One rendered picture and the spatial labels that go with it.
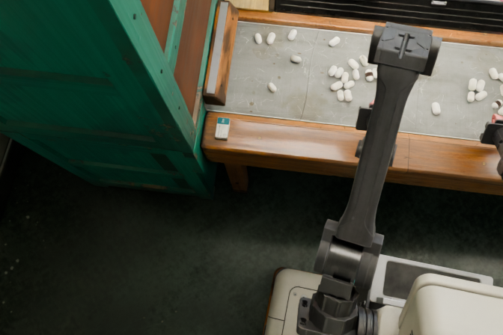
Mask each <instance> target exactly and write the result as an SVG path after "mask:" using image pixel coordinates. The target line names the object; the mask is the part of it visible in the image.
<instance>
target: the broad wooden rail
mask: <svg viewBox="0 0 503 335"><path fill-rule="evenodd" d="M218 117H225V118H230V120H231V121H230V127H229V133H228V139H227V140H222V139H216V138H215V134H216V124H217V120H218ZM365 135H366V131H362V130H357V129H356V128H355V127H349V126H336V125H329V124H322V123H309V122H302V121H295V120H282V119H275V118H268V117H256V116H248V115H241V114H229V113H222V112H215V111H208V112H207V114H206V116H205V118H204V128H203V132H202V137H201V148H202V150H203V152H204V155H205V156H206V158H207V161H209V162H220V163H226V164H233V165H245V166H252V167H259V168H271V169H277V170H289V171H296V172H303V173H315V174H322V175H329V176H341V177H347V178H354V179H355V175H356V170H357V167H358V163H359V159H358V158H357V157H355V154H356V148H357V146H358V143H359V140H362V139H363V136H364V137H365ZM395 144H397V149H396V153H395V157H394V161H393V165H392V167H390V166H389V167H388V170H387V174H386V176H385V182H392V183H399V184H405V185H417V186H424V187H431V188H443V189H450V190H457V191H469V192H475V193H482V194H494V195H501V196H503V180H502V177H501V176H500V175H499V174H498V171H497V170H496V168H497V167H498V166H497V164H498V163H499V160H500V158H501V157H500V155H499V152H498V150H497V149H496V146H495V145H491V144H482V143H481V142H480V141H470V140H463V139H456V138H443V137H436V136H429V135H417V134H409V133H402V132H398V133H397V139H396V143H395Z"/></svg>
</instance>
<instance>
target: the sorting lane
mask: <svg viewBox="0 0 503 335"><path fill-rule="evenodd" d="M292 29H295V30H296V31H297V34H296V36H295V38H294V40H289V39H288V35H289V33H290V31H291V30H292ZM271 32H272V33H274V34H275V39H274V41H273V43H272V44H268V43H267V42H266V39H267V38H268V36H269V33H271ZM256 34H260V35H261V39H262V42H261V43H259V44H258V43H256V40H255V37H254V36H255V35H256ZM334 37H339V38H340V42H339V43H338V44H336V45H335V46H333V47H331V46H330V45H329V41H330V40H332V39H333V38H334ZM371 37H372V34H360V33H353V32H345V31H330V30H323V29H316V28H301V27H293V26H286V25H272V24H264V23H256V22H242V21H237V31H236V37H235V41H234V50H233V55H232V59H231V68H230V74H229V79H228V90H227V95H226V103H225V106H221V105H208V106H207V112H208V111H215V112H222V113H229V114H241V115H248V116H256V117H268V118H275V119H282V120H295V121H302V122H309V123H322V124H329V125H336V126H349V127H356V121H357V117H358V114H359V107H360V106H361V107H363V108H369V105H370V103H371V102H373V99H375V95H376V89H377V78H376V79H375V78H374V79H373V80H372V81H371V82H368V81H367V80H366V78H365V71H366V70H372V69H373V68H377V65H375V64H368V66H366V67H365V66H363V65H362V63H361V61H360V60H359V57H360V56H361V55H364V56H365V57H366V58H367V59H368V54H369V49H370V44H371ZM292 55H295V56H298V57H300V58H301V59H302V60H301V62H299V63H296V62H293V61H291V59H290V57H291V56H292ZM349 59H354V60H355V61H356V62H357V63H358V64H359V68H358V69H357V70H358V71H359V79H358V80H355V79H354V78H353V71H354V69H353V68H352V67H351V66H350V65H349V64H348V61H349ZM331 66H336V67H337V69H338V68H339V67H342V68H343V69H344V72H347V73H348V74H349V77H348V82H349V81H354V83H355V84H354V86H353V87H351V88H349V89H345V88H344V84H345V83H343V82H342V83H343V86H342V87H341V88H340V89H338V90H336V91H333V90H331V86H332V84H334V83H336V82H341V78H342V75H341V77H340V78H336V77H335V74H334V75H333V76H330V75H329V74H328V71H329V70H330V68H331ZM490 68H495V69H496V71H497V73H498V74H500V73H503V48H500V47H492V46H478V45H470V44H463V43H449V42H442V43H441V46H440V52H439V54H438V57H437V59H436V63H435V66H434V68H433V72H432V74H431V76H425V75H421V74H420V75H419V77H418V80H417V81H416V82H415V84H414V86H413V88H412V90H411V92H410V94H409V97H408V99H407V101H406V105H405V109H404V111H403V116H402V119H401V122H400V127H399V130H398V132H402V133H409V134H417V135H429V136H436V137H443V138H456V139H463V140H470V141H480V135H481V133H484V130H485V125H486V123H487V121H489V122H490V123H491V122H492V116H493V114H497V115H499V113H498V111H499V109H500V108H501V107H502V106H503V103H502V105H501V106H500V107H498V108H496V109H494V108H492V104H493V103H494V102H495V101H496V100H498V99H500V100H501V101H502V102H503V96H502V95H501V91H500V86H501V85H502V84H503V82H502V81H501V80H500V79H499V78H497V79H492V78H491V76H490V74H489V69H490ZM470 79H476V80H477V83H478V81H479V80H484V81H485V85H484V89H483V90H482V91H486V92H487V96H486V97H485V98H484V99H482V100H480V101H477V100H476V99H474V101H473V102H469V101H468V100H467V99H468V93H469V92H471V91H472V92H474V93H475V95H476V94H478V93H480V92H478V91H476V89H475V90H469V80H470ZM269 83H273V84H274V85H275V86H276V92H272V91H271V90H270V89H269V88H268V84H269ZM339 90H342V91H343V92H344V91H345V90H350V91H351V95H352V100H351V101H349V102H348V101H346V99H345V95H344V99H343V100H342V101H340V100H338V94H337V92H338V91H339ZM434 102H437V103H439V107H440V114H438V115H435V114H434V113H433V110H432V104H433V103H434Z"/></svg>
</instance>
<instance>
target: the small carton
mask: <svg viewBox="0 0 503 335"><path fill-rule="evenodd" d="M230 121H231V120H230V118H225V117H218V120H217V124H216V134H215V138H216V139H222V140H227V139H228V133H229V127H230Z"/></svg>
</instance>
